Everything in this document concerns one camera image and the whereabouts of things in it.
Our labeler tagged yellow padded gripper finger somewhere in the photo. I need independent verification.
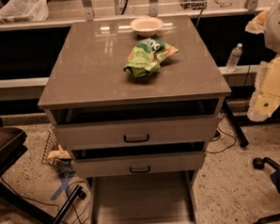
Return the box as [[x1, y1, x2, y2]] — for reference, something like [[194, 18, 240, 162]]
[[247, 53, 280, 122], [245, 9, 269, 34]]

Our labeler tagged green rice chip bag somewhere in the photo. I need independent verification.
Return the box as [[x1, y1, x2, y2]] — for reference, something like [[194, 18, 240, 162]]
[[123, 38, 179, 78]]

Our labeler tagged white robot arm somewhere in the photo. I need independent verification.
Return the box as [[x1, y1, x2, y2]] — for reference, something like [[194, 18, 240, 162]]
[[245, 0, 280, 122]]

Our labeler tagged grey drawer cabinet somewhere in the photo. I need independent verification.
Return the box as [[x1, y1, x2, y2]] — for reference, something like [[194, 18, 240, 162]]
[[38, 16, 230, 178]]

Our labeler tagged open bottom drawer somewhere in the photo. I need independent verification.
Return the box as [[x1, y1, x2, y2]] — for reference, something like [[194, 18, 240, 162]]
[[87, 172, 197, 224]]

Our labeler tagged white plastic bag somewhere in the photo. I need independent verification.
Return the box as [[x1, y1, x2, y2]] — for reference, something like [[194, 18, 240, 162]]
[[0, 0, 49, 23]]

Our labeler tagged clear plastic water bottle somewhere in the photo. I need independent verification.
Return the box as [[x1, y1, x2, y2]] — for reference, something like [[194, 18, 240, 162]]
[[226, 43, 243, 72]]

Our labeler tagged black table leg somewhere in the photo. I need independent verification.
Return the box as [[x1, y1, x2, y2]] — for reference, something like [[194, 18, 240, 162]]
[[223, 101, 249, 148]]

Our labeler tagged white paper bowl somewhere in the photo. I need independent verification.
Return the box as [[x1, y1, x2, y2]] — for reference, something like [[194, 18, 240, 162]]
[[130, 17, 163, 38]]

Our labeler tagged black office chair left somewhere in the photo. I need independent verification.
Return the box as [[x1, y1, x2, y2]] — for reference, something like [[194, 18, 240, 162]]
[[0, 118, 84, 224]]

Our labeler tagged black floor cable right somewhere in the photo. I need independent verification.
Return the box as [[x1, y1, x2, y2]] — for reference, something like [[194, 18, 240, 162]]
[[203, 113, 238, 155]]

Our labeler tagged black floor cable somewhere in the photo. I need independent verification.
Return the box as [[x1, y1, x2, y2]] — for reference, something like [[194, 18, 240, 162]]
[[203, 113, 238, 155], [0, 153, 92, 224]]

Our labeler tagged top drawer with handle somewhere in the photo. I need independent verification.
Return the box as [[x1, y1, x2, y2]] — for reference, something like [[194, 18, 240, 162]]
[[49, 99, 223, 151]]

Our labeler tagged drawer with handle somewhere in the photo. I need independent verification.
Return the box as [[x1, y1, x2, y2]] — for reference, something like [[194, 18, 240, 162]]
[[49, 99, 223, 151], [73, 142, 205, 178]]

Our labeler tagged middle drawer with handle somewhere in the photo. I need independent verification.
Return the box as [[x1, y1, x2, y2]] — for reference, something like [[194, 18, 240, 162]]
[[73, 142, 205, 178]]

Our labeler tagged wire basket with items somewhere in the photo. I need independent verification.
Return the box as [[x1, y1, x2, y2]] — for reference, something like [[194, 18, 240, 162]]
[[41, 130, 74, 174]]

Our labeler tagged black floor cable left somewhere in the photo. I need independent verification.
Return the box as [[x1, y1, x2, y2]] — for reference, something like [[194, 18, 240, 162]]
[[0, 153, 92, 224]]

